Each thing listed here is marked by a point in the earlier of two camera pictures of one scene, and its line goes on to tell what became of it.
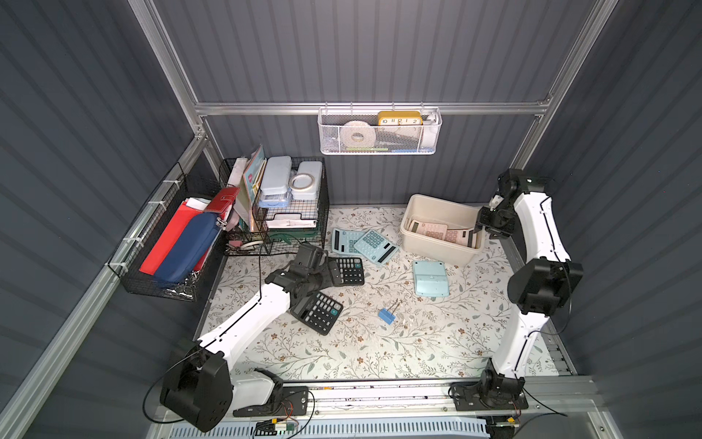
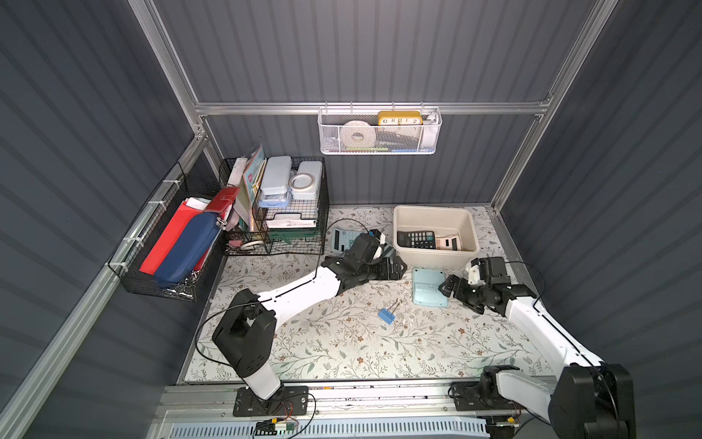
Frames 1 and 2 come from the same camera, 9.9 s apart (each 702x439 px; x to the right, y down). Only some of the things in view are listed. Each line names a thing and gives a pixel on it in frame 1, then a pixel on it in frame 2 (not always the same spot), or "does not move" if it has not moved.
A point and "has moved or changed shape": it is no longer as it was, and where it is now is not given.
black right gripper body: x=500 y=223 → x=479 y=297
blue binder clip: x=388 y=316 does not move
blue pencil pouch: x=187 y=250 does not move
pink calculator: x=457 y=236 → x=451 y=242
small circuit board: x=271 y=427 does not move
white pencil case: x=277 y=176 does not move
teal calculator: x=344 y=240 does not move
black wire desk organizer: x=282 y=206 does not move
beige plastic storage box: x=441 y=229 has moved or changed shape
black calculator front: x=319 y=312 → x=417 y=239
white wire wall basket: x=378 y=131 does not move
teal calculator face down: x=430 y=278 has moved or changed shape
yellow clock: x=387 y=118 does not move
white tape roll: x=357 y=133 does not move
